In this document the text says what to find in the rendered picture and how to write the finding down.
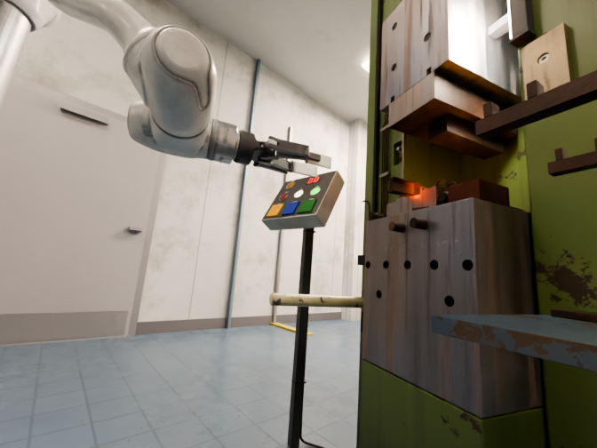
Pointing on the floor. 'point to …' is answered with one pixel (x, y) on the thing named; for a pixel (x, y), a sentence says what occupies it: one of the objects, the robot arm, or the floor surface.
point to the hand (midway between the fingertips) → (314, 165)
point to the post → (300, 344)
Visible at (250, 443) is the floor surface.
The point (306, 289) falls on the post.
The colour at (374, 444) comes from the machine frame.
